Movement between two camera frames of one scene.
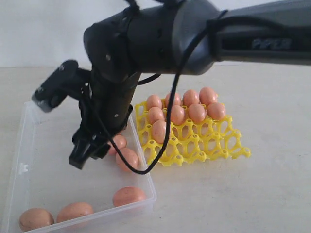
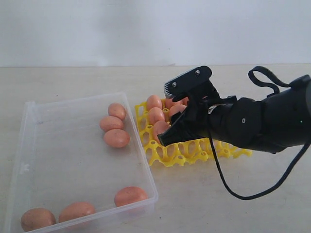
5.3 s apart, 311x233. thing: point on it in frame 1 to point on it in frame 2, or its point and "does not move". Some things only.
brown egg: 155,114 does not move
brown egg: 158,131 does not move
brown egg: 73,210 does not move
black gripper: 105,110 to 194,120
